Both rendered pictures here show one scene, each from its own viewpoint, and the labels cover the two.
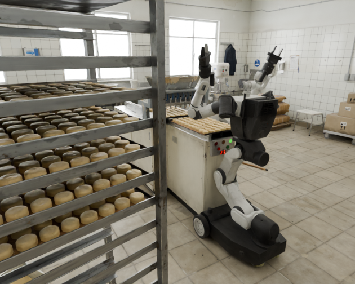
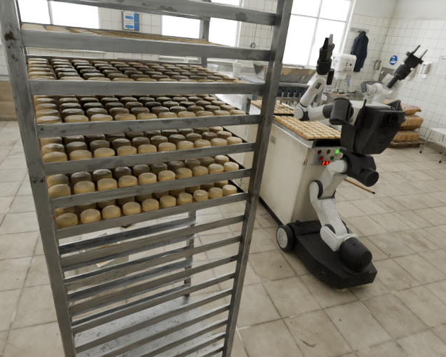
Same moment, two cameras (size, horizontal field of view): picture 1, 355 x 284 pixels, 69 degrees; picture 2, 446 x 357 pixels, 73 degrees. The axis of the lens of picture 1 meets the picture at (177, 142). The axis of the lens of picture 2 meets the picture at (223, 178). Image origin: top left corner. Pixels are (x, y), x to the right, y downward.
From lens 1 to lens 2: 14 cm
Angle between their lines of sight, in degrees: 11
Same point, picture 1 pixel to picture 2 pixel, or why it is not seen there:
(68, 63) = (192, 51)
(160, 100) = (271, 98)
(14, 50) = (113, 13)
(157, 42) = (279, 37)
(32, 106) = (157, 88)
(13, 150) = (136, 125)
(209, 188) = (302, 200)
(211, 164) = (309, 174)
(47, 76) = not seen: hidden behind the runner
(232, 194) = (326, 210)
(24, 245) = (130, 210)
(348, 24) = not seen: outside the picture
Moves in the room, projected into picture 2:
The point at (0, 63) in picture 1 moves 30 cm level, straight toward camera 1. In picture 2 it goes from (138, 46) to (166, 64)
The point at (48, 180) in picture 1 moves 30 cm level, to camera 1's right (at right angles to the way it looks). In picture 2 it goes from (158, 156) to (270, 177)
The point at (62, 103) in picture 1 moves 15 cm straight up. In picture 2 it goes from (181, 89) to (183, 22)
